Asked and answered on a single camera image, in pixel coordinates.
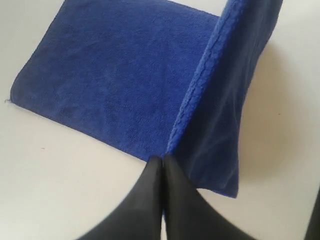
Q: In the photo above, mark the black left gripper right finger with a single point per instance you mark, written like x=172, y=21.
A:
x=188, y=216

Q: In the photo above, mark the blue microfiber towel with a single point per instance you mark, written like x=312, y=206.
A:
x=152, y=77

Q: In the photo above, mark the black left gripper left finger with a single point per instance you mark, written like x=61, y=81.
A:
x=139, y=215

